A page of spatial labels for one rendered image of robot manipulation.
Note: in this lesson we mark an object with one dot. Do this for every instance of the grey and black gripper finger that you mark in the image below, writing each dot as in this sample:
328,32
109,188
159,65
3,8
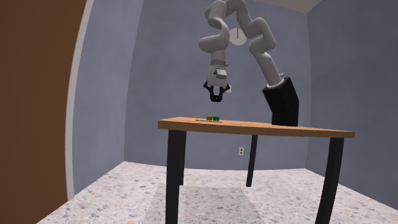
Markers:
210,89
222,91

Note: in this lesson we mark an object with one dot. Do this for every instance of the black die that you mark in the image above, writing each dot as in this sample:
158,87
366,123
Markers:
216,98

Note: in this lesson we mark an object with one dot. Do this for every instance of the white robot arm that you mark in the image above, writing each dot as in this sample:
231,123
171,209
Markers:
216,44

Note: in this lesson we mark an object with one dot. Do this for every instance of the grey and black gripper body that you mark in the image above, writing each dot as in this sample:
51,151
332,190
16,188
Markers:
211,77

